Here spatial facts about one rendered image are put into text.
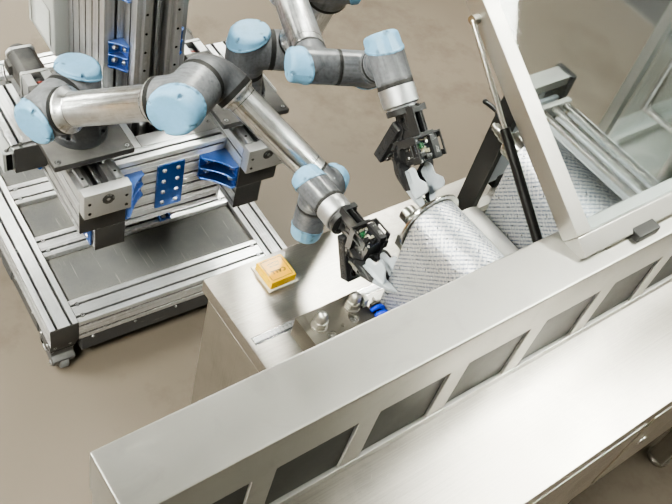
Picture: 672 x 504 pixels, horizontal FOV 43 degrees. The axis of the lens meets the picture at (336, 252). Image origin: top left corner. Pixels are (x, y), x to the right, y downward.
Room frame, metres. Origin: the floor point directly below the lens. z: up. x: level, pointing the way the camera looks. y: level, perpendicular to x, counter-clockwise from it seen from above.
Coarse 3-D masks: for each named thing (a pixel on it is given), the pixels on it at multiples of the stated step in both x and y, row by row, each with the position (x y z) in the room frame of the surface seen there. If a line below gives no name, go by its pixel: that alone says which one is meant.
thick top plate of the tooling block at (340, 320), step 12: (336, 300) 1.18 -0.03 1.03; (312, 312) 1.12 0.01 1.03; (336, 312) 1.14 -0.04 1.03; (348, 312) 1.15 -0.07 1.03; (360, 312) 1.16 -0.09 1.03; (300, 324) 1.08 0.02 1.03; (336, 324) 1.11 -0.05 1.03; (348, 324) 1.12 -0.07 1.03; (300, 336) 1.08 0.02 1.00; (312, 336) 1.06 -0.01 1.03; (324, 336) 1.07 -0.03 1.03
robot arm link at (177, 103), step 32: (192, 64) 1.50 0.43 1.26; (32, 96) 1.48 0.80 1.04; (64, 96) 1.48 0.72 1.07; (96, 96) 1.46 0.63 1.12; (128, 96) 1.44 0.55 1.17; (160, 96) 1.38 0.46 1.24; (192, 96) 1.41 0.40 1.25; (32, 128) 1.43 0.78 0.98; (64, 128) 1.44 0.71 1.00; (160, 128) 1.38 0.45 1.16; (192, 128) 1.38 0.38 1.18
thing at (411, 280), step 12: (408, 252) 1.20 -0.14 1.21; (396, 264) 1.21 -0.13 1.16; (408, 264) 1.20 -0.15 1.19; (396, 276) 1.21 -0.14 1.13; (408, 276) 1.19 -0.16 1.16; (420, 276) 1.17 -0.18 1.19; (396, 288) 1.20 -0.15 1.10; (408, 288) 1.18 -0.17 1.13; (420, 288) 1.16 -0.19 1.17; (432, 288) 1.15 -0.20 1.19; (384, 300) 1.21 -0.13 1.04; (396, 300) 1.19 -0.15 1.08; (408, 300) 1.17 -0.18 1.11
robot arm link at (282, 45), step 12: (312, 0) 1.80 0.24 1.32; (324, 0) 1.81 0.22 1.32; (336, 0) 1.82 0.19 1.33; (348, 0) 1.83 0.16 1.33; (360, 0) 1.85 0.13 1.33; (324, 12) 1.85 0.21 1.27; (336, 12) 1.86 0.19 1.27; (324, 24) 1.92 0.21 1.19; (276, 36) 2.01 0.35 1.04; (276, 60) 1.97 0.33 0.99
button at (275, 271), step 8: (280, 256) 1.34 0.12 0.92; (256, 264) 1.29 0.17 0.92; (264, 264) 1.30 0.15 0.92; (272, 264) 1.31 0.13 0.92; (280, 264) 1.31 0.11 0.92; (288, 264) 1.32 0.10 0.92; (264, 272) 1.28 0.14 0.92; (272, 272) 1.28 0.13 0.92; (280, 272) 1.29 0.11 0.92; (288, 272) 1.30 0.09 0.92; (264, 280) 1.27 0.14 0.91; (272, 280) 1.26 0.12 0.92; (280, 280) 1.27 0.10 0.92; (288, 280) 1.29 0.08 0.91; (272, 288) 1.25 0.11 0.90
